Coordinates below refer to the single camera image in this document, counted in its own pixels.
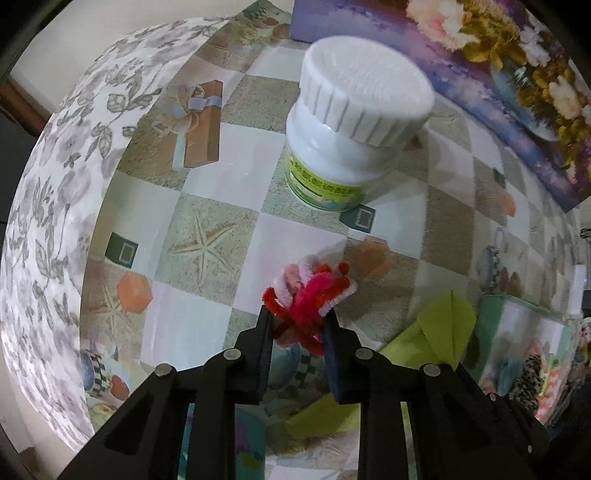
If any printed checkered tablecloth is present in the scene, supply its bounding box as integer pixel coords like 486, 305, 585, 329
78, 14, 591, 480

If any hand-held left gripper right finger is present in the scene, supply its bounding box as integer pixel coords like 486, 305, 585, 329
322, 314, 527, 480

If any flower painting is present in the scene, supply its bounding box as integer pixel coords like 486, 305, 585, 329
288, 0, 591, 213

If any blue face mask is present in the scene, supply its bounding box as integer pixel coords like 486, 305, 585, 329
494, 355, 515, 393

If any pink white striped cloth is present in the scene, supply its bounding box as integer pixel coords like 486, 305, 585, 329
536, 342, 568, 416

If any lime green packet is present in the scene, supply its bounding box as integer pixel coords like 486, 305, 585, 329
284, 290, 477, 440

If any leopard print scrunchie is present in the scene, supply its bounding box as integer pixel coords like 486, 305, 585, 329
510, 353, 543, 416

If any grey floral tablecloth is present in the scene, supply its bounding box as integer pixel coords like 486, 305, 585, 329
0, 17, 232, 450

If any transparent storage box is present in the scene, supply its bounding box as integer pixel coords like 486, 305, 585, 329
475, 295, 585, 428

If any white bottle with green label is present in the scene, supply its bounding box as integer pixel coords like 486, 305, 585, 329
284, 37, 435, 212

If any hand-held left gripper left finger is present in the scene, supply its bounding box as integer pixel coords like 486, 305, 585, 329
58, 305, 276, 480

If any red pink pipe cleaner bundle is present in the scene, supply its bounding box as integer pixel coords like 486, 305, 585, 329
262, 257, 358, 356

